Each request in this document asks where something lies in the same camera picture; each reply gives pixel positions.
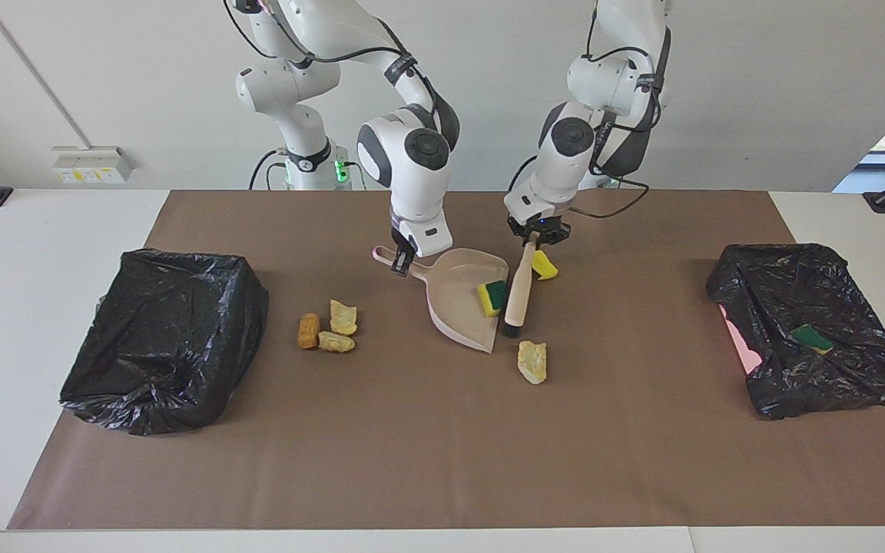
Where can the orange brown foam chunk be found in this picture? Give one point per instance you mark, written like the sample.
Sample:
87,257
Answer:
309,331

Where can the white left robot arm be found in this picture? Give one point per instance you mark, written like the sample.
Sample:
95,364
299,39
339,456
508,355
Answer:
573,138

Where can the beige foam chunk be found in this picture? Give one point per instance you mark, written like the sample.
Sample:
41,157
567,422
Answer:
336,342
343,317
532,362

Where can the pink bin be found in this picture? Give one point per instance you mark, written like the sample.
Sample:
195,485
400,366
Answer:
742,346

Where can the brown paper table mat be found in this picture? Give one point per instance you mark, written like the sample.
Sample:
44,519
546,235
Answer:
442,461

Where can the yellow foam chunk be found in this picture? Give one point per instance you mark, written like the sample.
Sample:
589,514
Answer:
544,266

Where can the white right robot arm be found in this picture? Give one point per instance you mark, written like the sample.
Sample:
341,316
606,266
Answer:
412,153

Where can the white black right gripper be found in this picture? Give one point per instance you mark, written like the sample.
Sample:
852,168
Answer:
429,236

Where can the white wall outlet box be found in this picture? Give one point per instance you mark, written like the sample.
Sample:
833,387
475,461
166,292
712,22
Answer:
93,165

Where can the green yellow sponge piece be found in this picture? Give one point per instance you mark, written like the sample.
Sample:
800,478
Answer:
811,338
492,298

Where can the beige plastic dustpan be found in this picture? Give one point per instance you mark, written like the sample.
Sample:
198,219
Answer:
458,307

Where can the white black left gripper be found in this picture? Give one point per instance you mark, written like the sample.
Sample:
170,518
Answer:
538,219

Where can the thin grey wall conduit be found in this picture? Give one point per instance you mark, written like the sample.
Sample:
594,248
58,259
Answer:
35,73

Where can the black plastic trash bag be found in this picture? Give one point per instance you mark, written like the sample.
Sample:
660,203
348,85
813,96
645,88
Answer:
796,284
158,346

